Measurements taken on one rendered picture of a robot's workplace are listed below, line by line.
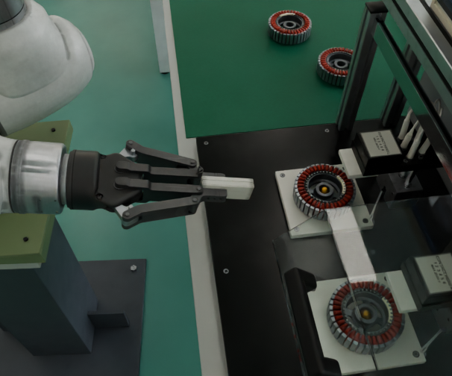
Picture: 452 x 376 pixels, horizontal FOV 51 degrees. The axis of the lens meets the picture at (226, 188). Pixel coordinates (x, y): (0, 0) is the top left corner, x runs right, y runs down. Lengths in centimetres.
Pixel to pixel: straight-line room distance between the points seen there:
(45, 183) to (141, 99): 171
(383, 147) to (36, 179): 54
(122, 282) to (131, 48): 132
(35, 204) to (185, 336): 108
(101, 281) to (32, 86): 96
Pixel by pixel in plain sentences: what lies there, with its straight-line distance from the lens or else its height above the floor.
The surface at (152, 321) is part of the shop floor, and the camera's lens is 164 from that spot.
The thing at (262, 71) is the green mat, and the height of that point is 75.
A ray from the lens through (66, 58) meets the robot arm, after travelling 90.
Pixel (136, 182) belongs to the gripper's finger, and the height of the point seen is 104.
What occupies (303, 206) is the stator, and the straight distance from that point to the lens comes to 87.
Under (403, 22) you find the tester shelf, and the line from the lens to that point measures 81.
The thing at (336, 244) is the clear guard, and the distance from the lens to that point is 52.
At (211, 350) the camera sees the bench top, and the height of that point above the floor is 75.
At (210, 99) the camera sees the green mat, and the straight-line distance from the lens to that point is 112.
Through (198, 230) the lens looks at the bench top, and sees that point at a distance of 89.
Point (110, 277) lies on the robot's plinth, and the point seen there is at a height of 2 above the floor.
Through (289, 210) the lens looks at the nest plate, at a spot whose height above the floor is 78.
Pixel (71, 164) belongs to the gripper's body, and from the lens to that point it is 59.
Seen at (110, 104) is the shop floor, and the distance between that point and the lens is 228.
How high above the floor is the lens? 150
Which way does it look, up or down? 53 degrees down
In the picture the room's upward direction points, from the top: straight up
